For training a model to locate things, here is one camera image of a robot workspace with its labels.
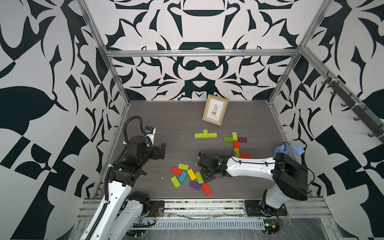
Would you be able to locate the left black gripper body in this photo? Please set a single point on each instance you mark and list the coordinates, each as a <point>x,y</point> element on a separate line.
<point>155,154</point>

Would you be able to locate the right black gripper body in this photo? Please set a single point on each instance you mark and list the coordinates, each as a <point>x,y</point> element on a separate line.
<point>206,175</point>

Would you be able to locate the lime block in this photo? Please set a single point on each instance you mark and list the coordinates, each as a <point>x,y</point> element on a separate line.
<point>237,153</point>
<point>212,135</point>
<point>205,134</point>
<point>234,136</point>
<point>183,167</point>
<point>200,178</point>
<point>199,136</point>
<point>175,182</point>

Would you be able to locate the red block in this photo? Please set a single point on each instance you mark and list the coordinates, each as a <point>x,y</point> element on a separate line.
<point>245,156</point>
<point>176,171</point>
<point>236,144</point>
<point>206,189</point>

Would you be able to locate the green block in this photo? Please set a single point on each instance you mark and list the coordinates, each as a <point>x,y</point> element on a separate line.
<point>228,139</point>

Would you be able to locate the lime block top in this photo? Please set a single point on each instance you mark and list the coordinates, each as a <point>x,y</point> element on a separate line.
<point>199,136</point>

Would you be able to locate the purple block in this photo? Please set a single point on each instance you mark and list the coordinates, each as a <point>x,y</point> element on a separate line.
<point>195,185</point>
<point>242,140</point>

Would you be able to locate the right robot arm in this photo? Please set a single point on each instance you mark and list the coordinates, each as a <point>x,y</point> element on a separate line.
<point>289,176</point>

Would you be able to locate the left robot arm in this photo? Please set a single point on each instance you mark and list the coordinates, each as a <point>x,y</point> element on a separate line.
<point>118,213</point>

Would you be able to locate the yellow block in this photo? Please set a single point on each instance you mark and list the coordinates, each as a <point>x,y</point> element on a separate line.
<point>192,174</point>

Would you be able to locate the teal block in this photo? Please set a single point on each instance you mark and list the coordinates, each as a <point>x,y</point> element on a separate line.
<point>182,176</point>

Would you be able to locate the left circuit board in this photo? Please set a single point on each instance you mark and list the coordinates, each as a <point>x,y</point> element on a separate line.
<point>142,223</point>

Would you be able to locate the circuit board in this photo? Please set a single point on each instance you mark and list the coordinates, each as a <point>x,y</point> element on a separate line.
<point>142,223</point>
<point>271,229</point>

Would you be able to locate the right circuit board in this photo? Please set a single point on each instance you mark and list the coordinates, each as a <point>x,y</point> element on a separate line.
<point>271,229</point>

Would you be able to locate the blue cloth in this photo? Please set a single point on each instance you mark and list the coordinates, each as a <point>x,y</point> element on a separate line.
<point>285,147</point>

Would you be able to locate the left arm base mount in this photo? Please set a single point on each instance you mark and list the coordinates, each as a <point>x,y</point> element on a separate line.
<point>153,209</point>

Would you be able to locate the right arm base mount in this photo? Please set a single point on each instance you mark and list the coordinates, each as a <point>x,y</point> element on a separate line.
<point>256,208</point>

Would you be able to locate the white cable duct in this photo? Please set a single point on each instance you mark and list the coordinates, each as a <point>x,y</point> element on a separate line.
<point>210,224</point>

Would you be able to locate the wooden picture frame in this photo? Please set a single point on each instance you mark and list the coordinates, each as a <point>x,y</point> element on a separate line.
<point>215,110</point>

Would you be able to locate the black wall hook rail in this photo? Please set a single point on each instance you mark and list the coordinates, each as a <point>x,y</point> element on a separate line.
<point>352,102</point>

